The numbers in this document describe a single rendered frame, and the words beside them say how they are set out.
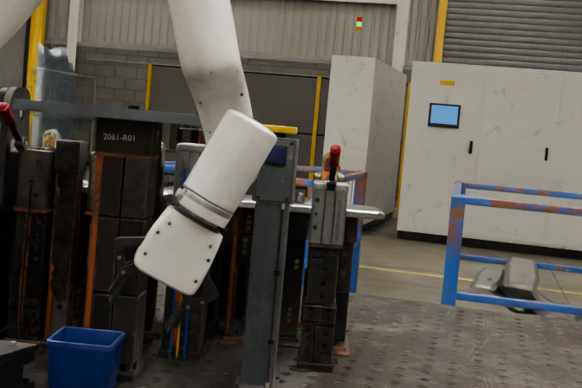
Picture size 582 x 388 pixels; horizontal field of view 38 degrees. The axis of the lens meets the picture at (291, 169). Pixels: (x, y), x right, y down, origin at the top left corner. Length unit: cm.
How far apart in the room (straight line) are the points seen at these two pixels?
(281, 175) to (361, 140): 808
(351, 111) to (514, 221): 217
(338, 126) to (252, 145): 838
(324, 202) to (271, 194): 19
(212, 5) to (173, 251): 35
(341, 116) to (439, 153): 117
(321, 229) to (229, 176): 45
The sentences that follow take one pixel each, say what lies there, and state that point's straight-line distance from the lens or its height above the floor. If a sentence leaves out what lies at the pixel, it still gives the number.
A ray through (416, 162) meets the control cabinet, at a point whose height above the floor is 88.
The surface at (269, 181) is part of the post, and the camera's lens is 143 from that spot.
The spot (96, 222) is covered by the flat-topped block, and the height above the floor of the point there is 97.
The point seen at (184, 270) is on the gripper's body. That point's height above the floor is 94.
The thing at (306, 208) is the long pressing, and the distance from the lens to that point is 170.
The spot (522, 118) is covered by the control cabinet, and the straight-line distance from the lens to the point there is 946.
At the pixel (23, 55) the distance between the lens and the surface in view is 540.
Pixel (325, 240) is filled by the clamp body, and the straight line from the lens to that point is 160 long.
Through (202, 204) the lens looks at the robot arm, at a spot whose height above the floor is 104.
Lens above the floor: 116
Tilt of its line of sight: 3 degrees down
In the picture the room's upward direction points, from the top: 5 degrees clockwise
